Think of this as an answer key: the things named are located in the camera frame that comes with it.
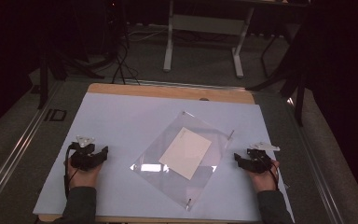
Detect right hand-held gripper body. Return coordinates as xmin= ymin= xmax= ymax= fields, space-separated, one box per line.
xmin=245 ymin=141 xmax=282 ymax=175

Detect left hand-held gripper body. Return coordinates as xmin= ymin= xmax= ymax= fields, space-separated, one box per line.
xmin=69 ymin=134 xmax=101 ymax=172

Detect clear acrylic frame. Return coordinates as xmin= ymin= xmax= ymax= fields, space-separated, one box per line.
xmin=130 ymin=110 xmax=236 ymax=213

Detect white paper card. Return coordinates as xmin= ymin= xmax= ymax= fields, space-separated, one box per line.
xmin=158 ymin=126 xmax=213 ymax=181

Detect person's left hand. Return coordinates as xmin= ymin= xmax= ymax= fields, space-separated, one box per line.
xmin=64 ymin=157 xmax=103 ymax=189

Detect white table mat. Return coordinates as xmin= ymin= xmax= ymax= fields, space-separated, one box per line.
xmin=32 ymin=91 xmax=295 ymax=223

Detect black stand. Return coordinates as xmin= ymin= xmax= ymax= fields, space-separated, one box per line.
xmin=245 ymin=29 xmax=310 ymax=128

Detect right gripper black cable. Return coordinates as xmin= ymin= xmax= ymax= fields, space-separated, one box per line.
xmin=260 ymin=155 xmax=281 ymax=191

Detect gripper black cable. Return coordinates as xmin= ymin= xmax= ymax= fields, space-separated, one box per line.
xmin=260 ymin=155 xmax=281 ymax=191
xmin=62 ymin=142 xmax=79 ymax=200

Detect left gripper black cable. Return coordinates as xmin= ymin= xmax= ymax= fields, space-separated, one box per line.
xmin=62 ymin=142 xmax=79 ymax=200

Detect metal floor rail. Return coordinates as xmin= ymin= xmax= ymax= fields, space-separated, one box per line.
xmin=286 ymin=94 xmax=348 ymax=224
xmin=0 ymin=79 xmax=64 ymax=214

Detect black floor cables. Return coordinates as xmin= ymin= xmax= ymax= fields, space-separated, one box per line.
xmin=110 ymin=29 xmax=142 ymax=86

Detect white floor cable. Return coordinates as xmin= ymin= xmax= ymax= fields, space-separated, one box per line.
xmin=125 ymin=22 xmax=171 ymax=43

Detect white metal desk frame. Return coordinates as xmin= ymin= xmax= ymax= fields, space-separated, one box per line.
xmin=162 ymin=0 xmax=310 ymax=79

